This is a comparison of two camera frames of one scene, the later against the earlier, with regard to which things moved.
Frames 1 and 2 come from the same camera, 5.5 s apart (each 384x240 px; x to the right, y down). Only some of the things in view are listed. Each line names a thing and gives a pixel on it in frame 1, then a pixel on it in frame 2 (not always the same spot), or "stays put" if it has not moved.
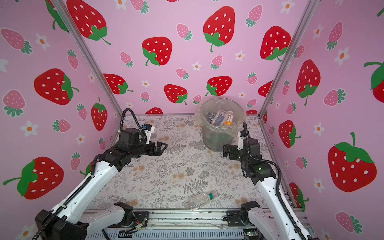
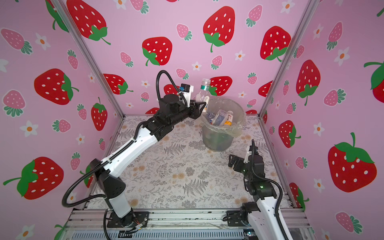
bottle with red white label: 220,118 stays put
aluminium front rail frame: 183,224 stays put
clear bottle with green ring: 198,201 to 203,95
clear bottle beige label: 229,118 stays put
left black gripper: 159,151 to 194,113
